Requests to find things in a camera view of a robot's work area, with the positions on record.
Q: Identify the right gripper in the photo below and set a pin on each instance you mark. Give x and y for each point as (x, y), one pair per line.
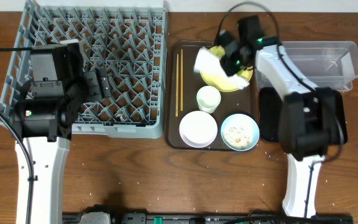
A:
(230, 70)

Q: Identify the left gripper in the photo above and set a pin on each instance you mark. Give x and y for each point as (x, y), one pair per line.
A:
(98, 84)

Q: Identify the white paper napkin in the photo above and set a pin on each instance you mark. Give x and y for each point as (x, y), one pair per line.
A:
(211, 67)

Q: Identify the white cup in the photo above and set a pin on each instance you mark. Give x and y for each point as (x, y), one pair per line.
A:
(208, 98)

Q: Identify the light blue bowl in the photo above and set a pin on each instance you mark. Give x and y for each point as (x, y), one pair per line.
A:
(243, 121)

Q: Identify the rice food waste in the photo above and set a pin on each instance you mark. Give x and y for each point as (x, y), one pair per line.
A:
(237, 137)

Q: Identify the green snack wrapper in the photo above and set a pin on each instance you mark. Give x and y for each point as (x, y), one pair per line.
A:
(218, 51)

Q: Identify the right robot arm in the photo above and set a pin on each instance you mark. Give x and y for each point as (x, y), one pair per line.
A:
(308, 122)

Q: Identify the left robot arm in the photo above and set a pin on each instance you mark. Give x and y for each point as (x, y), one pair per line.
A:
(43, 118)

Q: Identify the black waste tray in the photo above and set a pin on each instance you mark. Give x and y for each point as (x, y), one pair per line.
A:
(269, 111)

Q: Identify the grey dishwasher rack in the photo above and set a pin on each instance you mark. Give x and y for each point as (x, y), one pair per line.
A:
(128, 45)

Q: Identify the yellow plate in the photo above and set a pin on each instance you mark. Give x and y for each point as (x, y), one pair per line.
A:
(225, 82)

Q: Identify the right wooden chopstick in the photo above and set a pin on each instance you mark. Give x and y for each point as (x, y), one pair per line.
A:
(181, 80)

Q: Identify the wooden chopstick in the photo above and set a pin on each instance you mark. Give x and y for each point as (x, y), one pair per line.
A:
(181, 80)
(177, 87)

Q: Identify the left wooden chopstick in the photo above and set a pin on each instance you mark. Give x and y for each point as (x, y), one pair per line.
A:
(177, 87)

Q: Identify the clear plastic bin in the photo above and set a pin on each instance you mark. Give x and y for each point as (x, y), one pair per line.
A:
(320, 64)

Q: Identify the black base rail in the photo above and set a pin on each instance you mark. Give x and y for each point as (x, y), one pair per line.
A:
(102, 214)

